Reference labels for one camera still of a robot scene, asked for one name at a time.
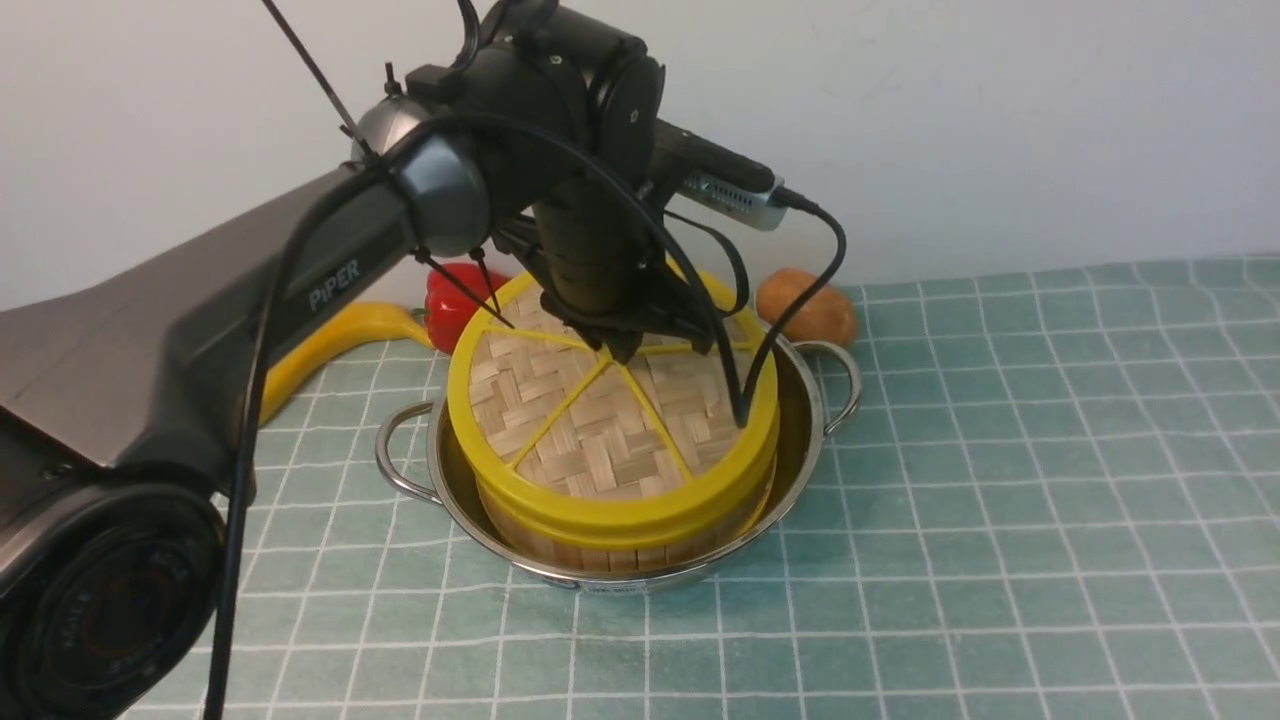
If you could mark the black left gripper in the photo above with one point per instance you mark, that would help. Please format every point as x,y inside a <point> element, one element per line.
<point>601,271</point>

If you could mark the woven bamboo steamer lid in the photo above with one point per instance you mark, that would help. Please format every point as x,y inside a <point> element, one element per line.
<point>528,399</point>

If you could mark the yellow rimmed bamboo steamer basket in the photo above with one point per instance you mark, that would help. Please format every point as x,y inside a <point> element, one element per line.
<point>632,528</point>

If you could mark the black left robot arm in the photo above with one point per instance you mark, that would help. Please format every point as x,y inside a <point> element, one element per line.
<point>131,409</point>

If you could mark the stainless steel pot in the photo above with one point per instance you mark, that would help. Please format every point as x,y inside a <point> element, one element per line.
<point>806,425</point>

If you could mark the red bell pepper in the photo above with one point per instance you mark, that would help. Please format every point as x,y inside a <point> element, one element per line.
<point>446,310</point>

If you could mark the brown potato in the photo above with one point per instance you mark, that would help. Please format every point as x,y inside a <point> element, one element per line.
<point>830,316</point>

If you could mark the yellow banana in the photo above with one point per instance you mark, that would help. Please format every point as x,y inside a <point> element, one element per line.
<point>358,325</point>

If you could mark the green checkered tablecloth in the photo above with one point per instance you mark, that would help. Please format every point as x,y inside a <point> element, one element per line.
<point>1058,501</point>

